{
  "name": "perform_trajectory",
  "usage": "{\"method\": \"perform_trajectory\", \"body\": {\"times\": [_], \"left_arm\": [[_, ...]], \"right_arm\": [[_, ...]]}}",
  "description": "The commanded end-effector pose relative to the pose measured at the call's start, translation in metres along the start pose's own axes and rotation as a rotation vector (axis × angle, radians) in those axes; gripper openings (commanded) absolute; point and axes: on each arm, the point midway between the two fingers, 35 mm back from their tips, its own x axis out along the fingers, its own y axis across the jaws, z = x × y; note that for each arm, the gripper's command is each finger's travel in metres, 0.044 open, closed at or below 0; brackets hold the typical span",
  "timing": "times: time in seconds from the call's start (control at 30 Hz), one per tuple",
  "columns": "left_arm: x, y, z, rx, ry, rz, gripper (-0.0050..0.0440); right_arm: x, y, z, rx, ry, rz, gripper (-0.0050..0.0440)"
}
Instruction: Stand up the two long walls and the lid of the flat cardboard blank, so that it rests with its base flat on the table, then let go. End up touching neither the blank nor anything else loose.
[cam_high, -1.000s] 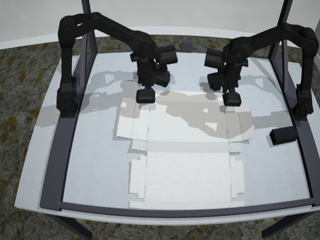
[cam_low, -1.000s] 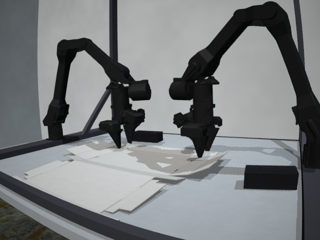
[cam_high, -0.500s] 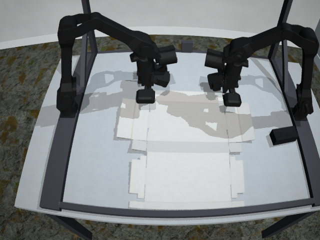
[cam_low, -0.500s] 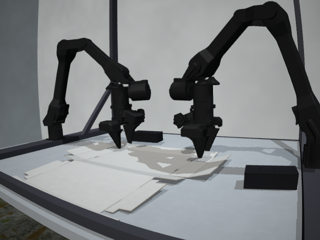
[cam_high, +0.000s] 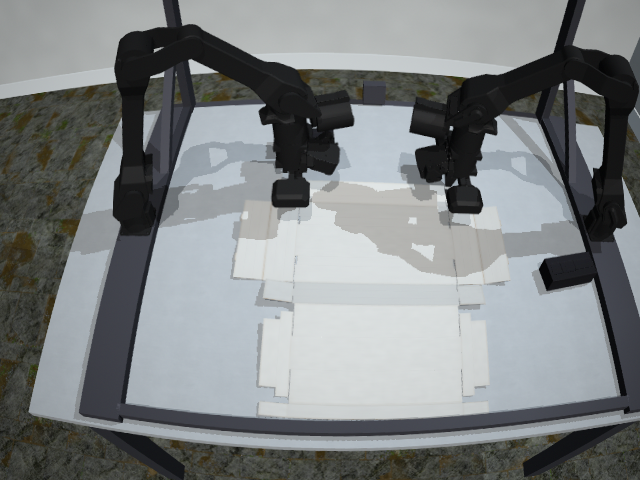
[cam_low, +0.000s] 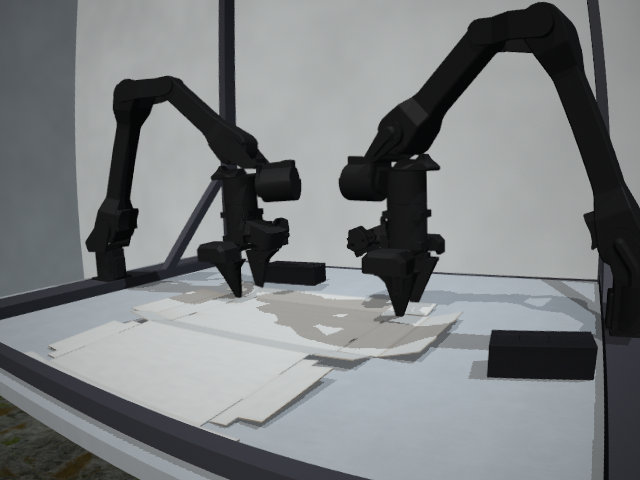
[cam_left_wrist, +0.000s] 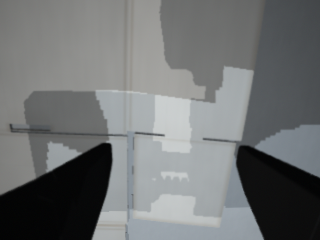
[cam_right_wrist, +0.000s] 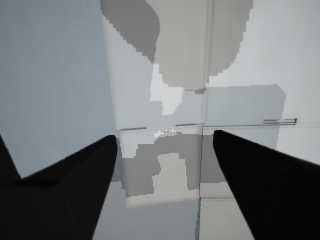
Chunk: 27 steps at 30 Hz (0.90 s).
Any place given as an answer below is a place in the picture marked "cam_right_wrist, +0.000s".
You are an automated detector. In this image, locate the white cardboard blank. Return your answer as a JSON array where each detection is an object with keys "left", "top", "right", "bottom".
[{"left": 100, "top": 0, "right": 320, "bottom": 240}]

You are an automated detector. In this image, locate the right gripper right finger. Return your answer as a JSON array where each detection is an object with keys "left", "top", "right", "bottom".
[{"left": 213, "top": 130, "right": 320, "bottom": 240}]

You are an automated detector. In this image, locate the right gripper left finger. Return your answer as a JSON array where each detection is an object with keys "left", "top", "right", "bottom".
[{"left": 0, "top": 135, "right": 118, "bottom": 240}]

